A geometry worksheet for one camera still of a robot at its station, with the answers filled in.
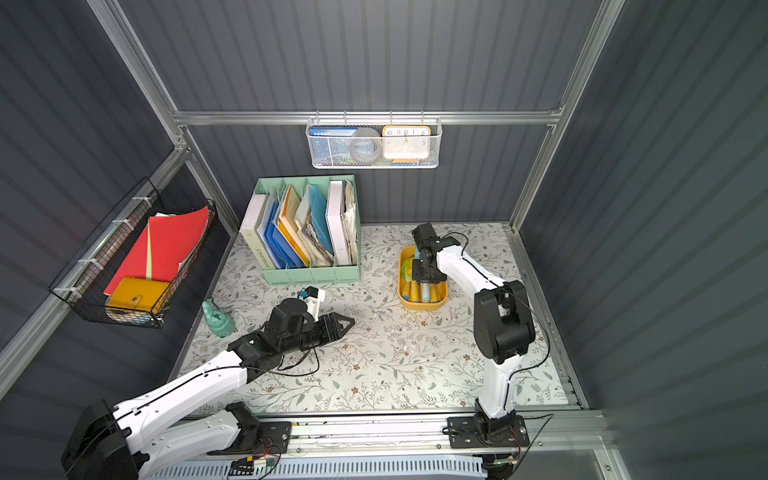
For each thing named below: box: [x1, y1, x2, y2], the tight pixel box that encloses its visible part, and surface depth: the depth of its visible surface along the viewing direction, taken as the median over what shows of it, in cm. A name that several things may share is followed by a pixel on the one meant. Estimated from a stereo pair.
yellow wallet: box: [107, 277, 170, 312], surface depth 66 cm
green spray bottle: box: [202, 299, 235, 338], surface depth 89 cm
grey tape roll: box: [350, 127, 382, 164], surface depth 89 cm
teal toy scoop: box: [422, 282, 430, 303], surface depth 93 cm
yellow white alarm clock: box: [382, 125, 432, 164], surface depth 90 cm
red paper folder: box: [103, 206, 209, 296], surface depth 77 cm
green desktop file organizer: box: [240, 175, 361, 285], surface depth 97 cm
